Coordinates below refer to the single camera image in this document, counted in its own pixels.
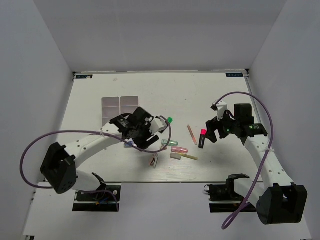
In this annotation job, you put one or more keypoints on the pink correction tape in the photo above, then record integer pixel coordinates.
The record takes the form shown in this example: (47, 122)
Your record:
(180, 150)

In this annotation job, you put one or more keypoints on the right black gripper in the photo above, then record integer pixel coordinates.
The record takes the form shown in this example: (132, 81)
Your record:
(211, 128)

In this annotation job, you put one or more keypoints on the blue table label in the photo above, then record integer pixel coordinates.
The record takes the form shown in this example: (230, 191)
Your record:
(84, 76)
(234, 75)

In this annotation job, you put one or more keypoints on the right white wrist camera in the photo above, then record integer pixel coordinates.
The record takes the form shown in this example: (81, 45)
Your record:
(220, 107)

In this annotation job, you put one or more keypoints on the white organizer bin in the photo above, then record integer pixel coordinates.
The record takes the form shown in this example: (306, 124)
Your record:
(128, 104)
(110, 108)

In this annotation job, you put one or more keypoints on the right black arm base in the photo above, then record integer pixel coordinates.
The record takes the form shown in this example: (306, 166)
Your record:
(227, 197)

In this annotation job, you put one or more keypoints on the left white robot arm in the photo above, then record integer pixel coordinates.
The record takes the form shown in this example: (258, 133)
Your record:
(61, 163)

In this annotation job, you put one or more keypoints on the left blue table label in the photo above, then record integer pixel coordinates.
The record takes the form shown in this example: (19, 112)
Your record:
(84, 76)

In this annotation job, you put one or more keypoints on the pink cap black highlighter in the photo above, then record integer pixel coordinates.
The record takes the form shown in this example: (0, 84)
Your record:
(202, 138)

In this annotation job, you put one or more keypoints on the yellow flat stick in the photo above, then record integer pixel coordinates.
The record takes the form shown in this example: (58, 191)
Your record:
(190, 157)

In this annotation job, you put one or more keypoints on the grey eraser block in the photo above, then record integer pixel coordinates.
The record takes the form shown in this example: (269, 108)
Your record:
(176, 156)

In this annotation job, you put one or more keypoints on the orange pink pencil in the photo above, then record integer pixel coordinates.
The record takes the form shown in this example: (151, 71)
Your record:
(192, 135)

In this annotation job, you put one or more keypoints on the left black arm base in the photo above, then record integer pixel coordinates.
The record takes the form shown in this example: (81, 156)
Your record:
(98, 202)

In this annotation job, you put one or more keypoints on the green cap black highlighter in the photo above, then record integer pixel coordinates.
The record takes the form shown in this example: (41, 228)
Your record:
(169, 120)

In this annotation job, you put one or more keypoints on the right blue table label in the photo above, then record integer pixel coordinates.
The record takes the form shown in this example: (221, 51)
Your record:
(234, 75)

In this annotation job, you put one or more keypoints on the green correction tape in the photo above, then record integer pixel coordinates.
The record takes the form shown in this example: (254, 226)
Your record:
(169, 142)

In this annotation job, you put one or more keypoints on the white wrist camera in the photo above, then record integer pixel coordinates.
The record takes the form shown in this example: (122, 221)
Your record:
(220, 107)
(157, 125)

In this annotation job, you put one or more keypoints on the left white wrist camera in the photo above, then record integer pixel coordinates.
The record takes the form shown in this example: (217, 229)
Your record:
(157, 125)

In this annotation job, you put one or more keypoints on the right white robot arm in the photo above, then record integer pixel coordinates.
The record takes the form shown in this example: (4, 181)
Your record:
(279, 200)

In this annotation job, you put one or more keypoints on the left white organizer bin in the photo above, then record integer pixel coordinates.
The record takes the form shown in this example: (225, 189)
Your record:
(110, 108)

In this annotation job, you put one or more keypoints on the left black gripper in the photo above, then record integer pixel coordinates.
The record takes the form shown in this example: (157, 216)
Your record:
(143, 144)

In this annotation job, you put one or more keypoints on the right white organizer bin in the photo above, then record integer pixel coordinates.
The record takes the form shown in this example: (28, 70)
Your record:
(128, 104)

